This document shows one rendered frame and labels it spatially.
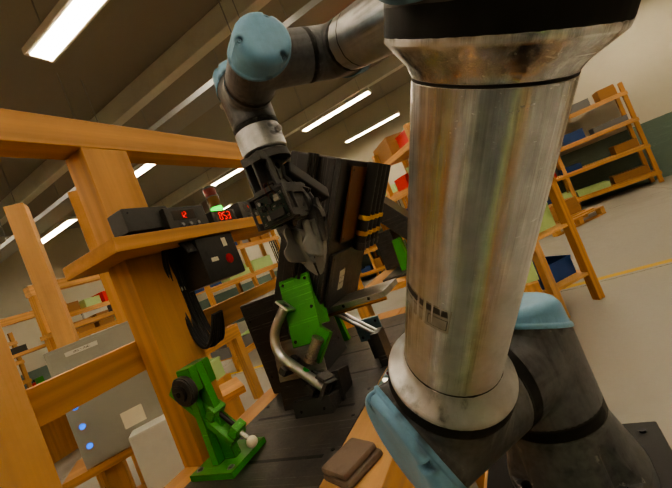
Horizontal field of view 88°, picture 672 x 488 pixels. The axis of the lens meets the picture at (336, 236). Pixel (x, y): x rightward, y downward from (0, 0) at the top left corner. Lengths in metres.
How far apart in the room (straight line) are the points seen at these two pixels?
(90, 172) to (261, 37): 0.83
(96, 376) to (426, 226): 1.04
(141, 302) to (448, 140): 1.04
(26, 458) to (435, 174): 0.94
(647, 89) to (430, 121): 10.21
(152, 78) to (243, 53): 5.44
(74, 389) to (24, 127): 0.67
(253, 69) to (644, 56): 10.20
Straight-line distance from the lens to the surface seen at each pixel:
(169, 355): 1.16
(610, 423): 0.52
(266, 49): 0.49
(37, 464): 1.02
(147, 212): 1.17
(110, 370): 1.18
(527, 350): 0.43
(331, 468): 0.79
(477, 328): 0.27
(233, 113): 0.59
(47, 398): 1.12
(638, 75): 10.41
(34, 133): 1.22
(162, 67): 5.80
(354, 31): 0.49
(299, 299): 1.10
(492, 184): 0.20
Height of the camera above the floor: 1.32
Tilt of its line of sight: 1 degrees up
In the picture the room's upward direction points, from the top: 22 degrees counter-clockwise
